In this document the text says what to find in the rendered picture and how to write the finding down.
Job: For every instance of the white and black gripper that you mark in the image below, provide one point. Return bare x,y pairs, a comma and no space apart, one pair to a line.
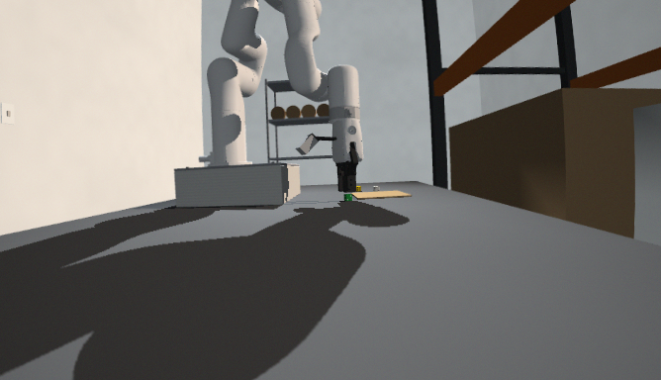
347,151

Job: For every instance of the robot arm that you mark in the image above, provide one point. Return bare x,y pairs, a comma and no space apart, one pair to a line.
227,77

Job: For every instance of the tan square mat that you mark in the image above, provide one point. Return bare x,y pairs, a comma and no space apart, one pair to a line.
380,194

